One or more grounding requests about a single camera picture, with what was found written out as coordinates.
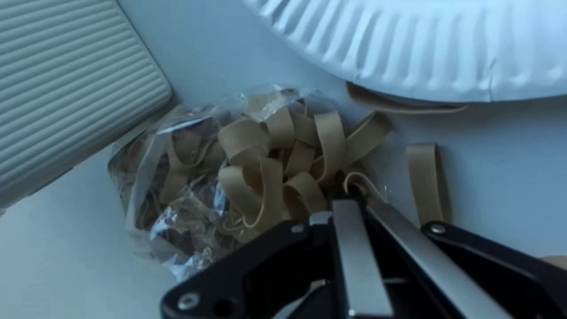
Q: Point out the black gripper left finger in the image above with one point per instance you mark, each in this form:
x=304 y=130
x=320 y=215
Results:
x=265 y=277

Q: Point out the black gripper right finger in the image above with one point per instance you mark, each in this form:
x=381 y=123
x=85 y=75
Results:
x=471 y=277

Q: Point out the clear plastic bag of bands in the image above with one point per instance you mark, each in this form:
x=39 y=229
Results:
x=170 y=178

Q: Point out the white paper plate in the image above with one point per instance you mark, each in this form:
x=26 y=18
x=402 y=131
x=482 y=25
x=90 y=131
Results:
x=413 y=41

